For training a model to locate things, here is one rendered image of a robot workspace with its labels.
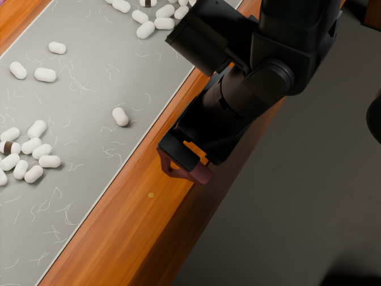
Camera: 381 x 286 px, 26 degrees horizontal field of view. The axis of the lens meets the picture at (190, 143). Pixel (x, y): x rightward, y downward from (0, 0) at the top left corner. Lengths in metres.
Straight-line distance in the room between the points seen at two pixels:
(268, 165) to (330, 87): 0.33
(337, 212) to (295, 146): 0.22
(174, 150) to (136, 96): 0.48
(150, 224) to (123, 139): 0.18
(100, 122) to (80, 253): 0.25
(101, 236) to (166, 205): 0.10
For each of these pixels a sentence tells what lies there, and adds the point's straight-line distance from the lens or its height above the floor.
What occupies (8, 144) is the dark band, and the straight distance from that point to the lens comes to 1.29.
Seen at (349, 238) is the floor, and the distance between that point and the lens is 2.09.
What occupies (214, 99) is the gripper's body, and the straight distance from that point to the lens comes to 0.85.
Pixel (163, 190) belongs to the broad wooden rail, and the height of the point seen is 0.77.
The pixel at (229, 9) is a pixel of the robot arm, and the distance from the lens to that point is 0.80.
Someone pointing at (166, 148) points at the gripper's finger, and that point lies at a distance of 0.88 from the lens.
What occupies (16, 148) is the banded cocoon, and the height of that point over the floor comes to 0.76.
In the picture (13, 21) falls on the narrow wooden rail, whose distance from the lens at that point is 1.46.
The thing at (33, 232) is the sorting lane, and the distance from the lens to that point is 1.22.
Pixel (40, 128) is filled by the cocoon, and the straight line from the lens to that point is 1.31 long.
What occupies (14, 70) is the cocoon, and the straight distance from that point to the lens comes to 1.39.
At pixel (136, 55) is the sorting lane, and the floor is 0.74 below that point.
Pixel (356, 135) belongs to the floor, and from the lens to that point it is 2.27.
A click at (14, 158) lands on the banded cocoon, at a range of 1.28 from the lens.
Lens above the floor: 1.78
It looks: 54 degrees down
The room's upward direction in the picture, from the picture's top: straight up
